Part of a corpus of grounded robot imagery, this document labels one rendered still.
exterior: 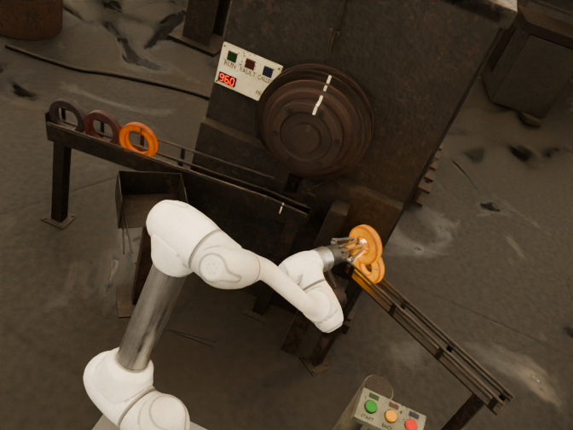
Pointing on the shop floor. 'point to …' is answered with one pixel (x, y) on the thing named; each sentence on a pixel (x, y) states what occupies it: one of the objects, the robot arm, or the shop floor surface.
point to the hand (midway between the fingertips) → (366, 241)
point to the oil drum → (31, 19)
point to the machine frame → (379, 159)
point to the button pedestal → (377, 421)
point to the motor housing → (298, 327)
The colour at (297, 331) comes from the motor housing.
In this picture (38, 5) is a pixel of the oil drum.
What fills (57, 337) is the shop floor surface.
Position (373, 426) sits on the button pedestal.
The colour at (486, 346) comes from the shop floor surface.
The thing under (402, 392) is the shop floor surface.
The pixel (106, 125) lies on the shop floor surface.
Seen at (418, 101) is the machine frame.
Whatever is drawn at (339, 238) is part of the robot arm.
